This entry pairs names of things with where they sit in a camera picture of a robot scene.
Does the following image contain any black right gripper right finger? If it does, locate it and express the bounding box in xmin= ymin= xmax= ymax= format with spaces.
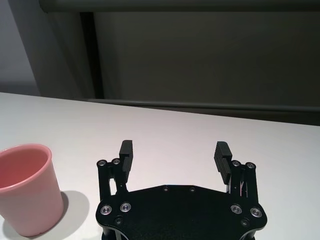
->
xmin=213 ymin=141 xmax=257 ymax=201

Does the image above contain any pink plastic cup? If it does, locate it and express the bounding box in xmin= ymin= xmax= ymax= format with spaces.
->
xmin=0 ymin=142 xmax=65 ymax=238

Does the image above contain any thin grey rail bar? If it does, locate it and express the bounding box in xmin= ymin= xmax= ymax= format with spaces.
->
xmin=87 ymin=98 xmax=320 ymax=114

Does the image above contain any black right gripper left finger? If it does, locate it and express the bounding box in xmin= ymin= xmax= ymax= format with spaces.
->
xmin=96 ymin=139 xmax=135 ymax=199

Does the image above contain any black frame post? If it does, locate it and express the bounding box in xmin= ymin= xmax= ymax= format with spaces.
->
xmin=79 ymin=11 xmax=105 ymax=100

